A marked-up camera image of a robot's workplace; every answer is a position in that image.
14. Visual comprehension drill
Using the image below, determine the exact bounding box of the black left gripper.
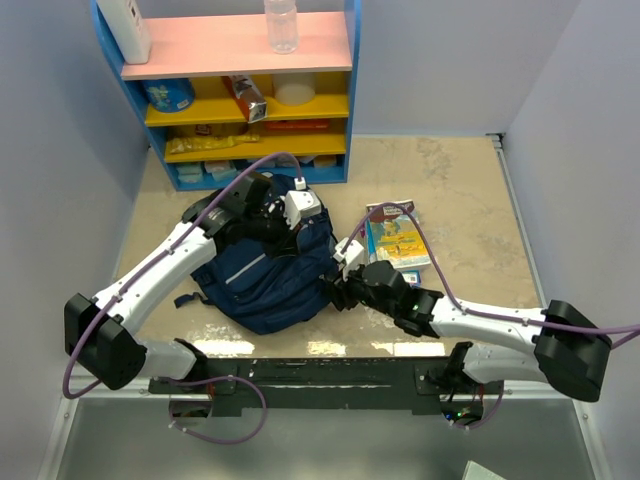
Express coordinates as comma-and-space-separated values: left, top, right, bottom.
245, 200, 304, 260

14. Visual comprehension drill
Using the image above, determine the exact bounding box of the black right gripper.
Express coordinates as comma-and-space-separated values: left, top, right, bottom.
321, 258, 397, 318

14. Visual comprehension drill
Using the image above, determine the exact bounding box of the blue children's book underneath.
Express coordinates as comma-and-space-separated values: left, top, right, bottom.
401, 270, 421, 287

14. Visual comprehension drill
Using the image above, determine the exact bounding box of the navy blue student backpack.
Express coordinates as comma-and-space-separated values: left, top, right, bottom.
173, 172, 341, 336

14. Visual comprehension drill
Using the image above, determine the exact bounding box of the colourful children's book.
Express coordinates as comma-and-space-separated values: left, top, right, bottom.
365, 206, 431, 270

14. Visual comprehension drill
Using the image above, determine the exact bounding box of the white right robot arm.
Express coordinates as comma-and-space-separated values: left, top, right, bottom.
323, 261, 612, 403

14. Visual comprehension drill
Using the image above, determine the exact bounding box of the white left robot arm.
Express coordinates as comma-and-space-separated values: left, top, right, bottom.
64, 173, 318, 392

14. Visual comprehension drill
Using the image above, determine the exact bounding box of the orange snack bag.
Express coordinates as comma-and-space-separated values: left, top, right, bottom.
222, 75, 268, 124

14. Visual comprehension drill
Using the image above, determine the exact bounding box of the yellow snack packet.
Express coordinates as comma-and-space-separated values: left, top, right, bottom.
167, 133, 261, 155

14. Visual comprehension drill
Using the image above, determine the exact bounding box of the orange flat box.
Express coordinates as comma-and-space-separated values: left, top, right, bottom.
264, 119, 331, 132

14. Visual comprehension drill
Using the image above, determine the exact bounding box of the blue wooden shelf unit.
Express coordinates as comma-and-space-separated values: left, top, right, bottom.
90, 1, 361, 191

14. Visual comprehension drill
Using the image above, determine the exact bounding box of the white round container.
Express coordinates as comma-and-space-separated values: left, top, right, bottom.
272, 72, 316, 106

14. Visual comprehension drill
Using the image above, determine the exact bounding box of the blue round tin can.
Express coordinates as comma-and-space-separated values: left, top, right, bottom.
141, 78, 195, 113

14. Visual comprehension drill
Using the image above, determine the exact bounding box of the clear plastic water bottle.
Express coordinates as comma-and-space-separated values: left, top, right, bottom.
264, 0, 299, 54

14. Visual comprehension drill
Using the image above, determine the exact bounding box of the white rectangular box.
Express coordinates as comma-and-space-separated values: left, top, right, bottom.
96, 0, 152, 65

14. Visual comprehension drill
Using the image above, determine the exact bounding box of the white paper corner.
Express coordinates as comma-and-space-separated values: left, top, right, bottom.
462, 460, 504, 480

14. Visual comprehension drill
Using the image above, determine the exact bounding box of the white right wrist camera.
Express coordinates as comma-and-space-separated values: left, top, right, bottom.
333, 238, 365, 279

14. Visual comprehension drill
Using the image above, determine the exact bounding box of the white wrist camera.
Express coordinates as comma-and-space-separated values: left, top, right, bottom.
333, 238, 365, 279
284, 178, 322, 230

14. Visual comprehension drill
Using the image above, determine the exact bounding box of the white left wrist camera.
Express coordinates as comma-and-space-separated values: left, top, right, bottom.
284, 178, 322, 230

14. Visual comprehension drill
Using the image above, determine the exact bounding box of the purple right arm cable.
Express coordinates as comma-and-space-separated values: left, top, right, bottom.
344, 201, 640, 430

